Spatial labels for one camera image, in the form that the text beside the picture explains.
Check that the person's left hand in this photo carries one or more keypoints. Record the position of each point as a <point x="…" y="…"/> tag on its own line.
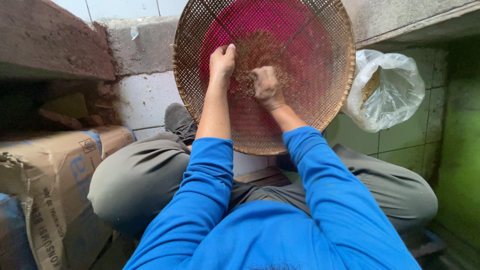
<point x="221" y="65"/>

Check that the person's right hand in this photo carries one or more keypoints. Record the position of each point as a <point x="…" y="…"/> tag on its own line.
<point x="269" y="90"/>

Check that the person's right fingers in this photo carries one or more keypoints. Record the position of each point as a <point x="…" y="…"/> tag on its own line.
<point x="256" y="79"/>

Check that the brown grain husk pile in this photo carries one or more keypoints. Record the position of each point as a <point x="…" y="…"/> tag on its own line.
<point x="258" y="47"/>

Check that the round woven bamboo sieve tray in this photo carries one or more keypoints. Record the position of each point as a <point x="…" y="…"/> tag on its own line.
<point x="318" y="75"/>

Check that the pink plastic basin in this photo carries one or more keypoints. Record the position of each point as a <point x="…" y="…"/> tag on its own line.
<point x="300" y="33"/>

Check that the grey shoe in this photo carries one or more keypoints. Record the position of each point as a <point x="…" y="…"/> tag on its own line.
<point x="180" y="120"/>

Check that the low wooden stool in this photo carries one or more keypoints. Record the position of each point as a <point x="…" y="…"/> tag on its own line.
<point x="262" y="176"/>

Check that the small clear plastic scrap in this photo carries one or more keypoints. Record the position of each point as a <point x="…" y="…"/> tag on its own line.
<point x="134" y="33"/>

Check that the clear plastic bag of grain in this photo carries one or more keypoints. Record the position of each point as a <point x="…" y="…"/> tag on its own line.
<point x="390" y="93"/>

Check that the blue sweater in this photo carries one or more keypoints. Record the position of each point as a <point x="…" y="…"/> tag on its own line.
<point x="262" y="232"/>

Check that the grey trousers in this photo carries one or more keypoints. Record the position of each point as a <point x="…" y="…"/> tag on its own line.
<point x="138" y="183"/>

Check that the brown dusty brick slab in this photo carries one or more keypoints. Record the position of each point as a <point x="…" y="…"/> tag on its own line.
<point x="48" y="41"/>

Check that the brown cardboard box blue print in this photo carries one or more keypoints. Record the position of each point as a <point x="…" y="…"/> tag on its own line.
<point x="56" y="180"/>

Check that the blue sack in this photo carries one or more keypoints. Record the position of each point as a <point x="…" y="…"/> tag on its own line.
<point x="13" y="236"/>

